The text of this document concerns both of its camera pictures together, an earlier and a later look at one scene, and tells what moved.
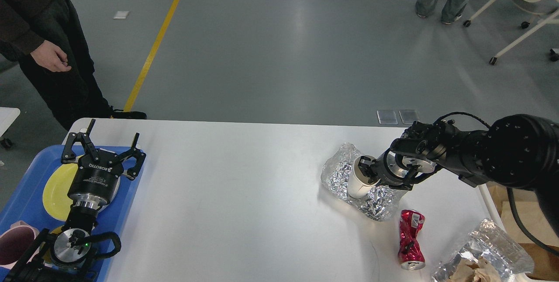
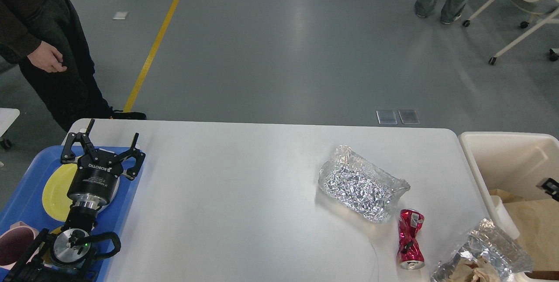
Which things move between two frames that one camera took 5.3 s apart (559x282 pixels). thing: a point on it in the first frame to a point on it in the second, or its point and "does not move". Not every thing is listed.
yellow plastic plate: (56, 188) does not move
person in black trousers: (39, 28) does not move
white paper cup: (358, 186) to (505, 221)
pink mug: (13, 243) does not move
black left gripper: (96, 177) does not move
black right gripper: (388, 170) to (551, 187)
